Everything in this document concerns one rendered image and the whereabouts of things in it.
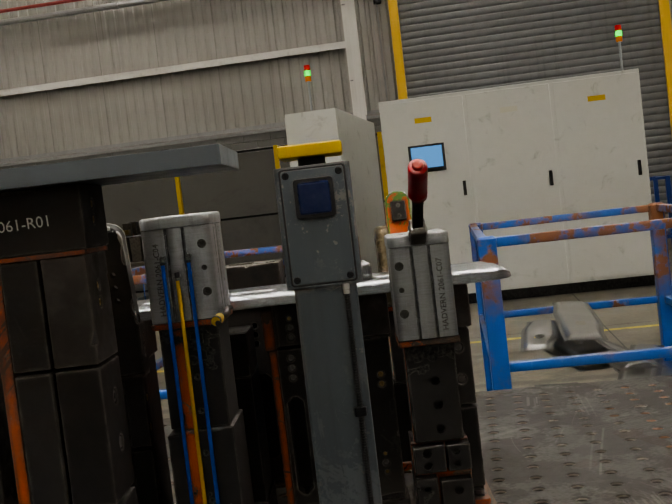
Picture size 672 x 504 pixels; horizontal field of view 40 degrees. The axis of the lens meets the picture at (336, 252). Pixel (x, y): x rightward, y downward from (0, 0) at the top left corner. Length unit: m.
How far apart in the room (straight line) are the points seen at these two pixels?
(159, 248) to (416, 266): 0.28
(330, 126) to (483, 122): 1.44
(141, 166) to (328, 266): 0.19
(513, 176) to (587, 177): 0.67
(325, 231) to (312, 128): 8.16
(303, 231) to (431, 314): 0.23
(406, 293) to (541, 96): 7.99
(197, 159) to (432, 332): 0.35
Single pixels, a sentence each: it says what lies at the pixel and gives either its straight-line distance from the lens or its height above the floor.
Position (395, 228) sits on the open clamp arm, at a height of 1.06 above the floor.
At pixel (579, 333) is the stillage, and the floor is 0.59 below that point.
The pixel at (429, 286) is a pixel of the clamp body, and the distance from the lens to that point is 1.02.
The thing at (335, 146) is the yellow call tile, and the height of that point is 1.15.
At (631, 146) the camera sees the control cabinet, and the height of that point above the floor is 1.30.
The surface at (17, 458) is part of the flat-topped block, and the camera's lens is 0.93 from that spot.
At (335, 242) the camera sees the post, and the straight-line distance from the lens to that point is 0.85.
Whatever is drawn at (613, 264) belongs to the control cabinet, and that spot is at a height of 0.23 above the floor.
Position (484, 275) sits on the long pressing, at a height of 1.00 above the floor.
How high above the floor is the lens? 1.10
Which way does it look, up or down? 3 degrees down
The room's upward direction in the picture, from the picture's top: 7 degrees counter-clockwise
